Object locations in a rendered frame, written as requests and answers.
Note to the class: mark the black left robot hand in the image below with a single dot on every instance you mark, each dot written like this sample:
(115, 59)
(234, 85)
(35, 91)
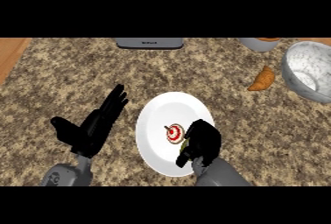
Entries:
(97, 125)

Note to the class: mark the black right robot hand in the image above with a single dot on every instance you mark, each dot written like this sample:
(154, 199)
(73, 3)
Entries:
(202, 140)

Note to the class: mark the yellow-green lemon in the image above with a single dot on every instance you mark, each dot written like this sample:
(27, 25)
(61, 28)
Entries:
(184, 145)

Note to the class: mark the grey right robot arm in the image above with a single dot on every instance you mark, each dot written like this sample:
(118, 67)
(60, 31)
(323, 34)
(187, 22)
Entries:
(218, 173)

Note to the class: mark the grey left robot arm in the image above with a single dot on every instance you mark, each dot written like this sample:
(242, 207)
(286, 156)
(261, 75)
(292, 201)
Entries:
(69, 173)

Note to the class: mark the white plate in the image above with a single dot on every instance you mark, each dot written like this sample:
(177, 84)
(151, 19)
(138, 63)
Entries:
(168, 113)

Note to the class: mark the white marble bowl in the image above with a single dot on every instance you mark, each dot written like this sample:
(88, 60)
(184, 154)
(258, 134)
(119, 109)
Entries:
(308, 68)

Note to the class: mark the red and white cupcake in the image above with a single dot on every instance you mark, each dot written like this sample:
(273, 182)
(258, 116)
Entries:
(175, 133)

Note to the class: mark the orange croissant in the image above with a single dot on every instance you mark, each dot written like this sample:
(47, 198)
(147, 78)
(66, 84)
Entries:
(262, 80)

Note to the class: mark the grey appliance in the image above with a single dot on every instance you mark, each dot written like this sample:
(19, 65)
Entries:
(150, 43)

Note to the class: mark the white cup with orange top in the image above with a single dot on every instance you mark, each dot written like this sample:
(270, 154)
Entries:
(261, 43)

